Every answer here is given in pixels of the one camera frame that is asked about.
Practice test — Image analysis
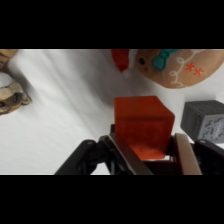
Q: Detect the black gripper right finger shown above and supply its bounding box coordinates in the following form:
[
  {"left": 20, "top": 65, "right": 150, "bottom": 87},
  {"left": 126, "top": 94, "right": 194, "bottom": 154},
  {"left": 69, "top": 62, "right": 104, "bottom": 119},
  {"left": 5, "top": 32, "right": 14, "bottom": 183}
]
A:
[{"left": 172, "top": 132, "right": 204, "bottom": 176}]

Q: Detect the small brown plush toy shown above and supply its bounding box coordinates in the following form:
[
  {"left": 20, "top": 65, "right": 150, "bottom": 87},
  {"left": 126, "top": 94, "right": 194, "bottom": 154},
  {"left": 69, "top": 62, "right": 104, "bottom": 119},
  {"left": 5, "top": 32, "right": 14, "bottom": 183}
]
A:
[{"left": 0, "top": 49, "right": 33, "bottom": 116}]

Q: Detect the round gingerbread plush toy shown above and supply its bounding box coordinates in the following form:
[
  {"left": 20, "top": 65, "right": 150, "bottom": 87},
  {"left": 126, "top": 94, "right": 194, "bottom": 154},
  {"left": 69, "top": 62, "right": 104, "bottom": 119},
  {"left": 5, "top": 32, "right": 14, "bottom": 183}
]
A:
[{"left": 110, "top": 49, "right": 224, "bottom": 90}]

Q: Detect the red cube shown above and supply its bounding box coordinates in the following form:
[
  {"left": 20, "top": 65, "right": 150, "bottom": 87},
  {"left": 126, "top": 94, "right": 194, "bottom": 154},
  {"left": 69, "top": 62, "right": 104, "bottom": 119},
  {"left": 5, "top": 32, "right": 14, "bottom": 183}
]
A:
[{"left": 113, "top": 95, "right": 176, "bottom": 162}]

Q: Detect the grey patterned cube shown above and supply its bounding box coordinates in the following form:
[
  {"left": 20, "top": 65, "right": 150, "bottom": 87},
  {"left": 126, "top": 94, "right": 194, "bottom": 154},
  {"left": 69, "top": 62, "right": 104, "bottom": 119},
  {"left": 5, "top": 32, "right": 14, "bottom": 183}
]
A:
[{"left": 180, "top": 99, "right": 224, "bottom": 145}]

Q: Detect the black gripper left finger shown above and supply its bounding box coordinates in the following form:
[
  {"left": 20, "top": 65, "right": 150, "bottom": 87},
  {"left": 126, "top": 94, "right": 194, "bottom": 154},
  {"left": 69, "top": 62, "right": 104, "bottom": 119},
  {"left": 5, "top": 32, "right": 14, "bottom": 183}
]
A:
[{"left": 99, "top": 132, "right": 155, "bottom": 176}]

